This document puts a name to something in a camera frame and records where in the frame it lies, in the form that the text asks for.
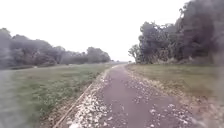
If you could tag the grey asphalt path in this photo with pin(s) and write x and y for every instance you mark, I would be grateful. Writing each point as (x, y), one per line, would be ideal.
(130, 96)

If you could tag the gravel path edge strip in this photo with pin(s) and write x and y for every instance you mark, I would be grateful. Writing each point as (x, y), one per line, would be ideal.
(85, 106)

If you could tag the grass verge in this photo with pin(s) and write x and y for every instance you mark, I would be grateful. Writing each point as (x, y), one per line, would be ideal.
(176, 76)

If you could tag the grass field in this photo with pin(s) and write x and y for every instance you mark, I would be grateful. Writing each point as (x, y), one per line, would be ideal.
(40, 90)

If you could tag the row of dark trees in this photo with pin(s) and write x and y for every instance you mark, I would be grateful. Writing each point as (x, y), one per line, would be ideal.
(190, 36)

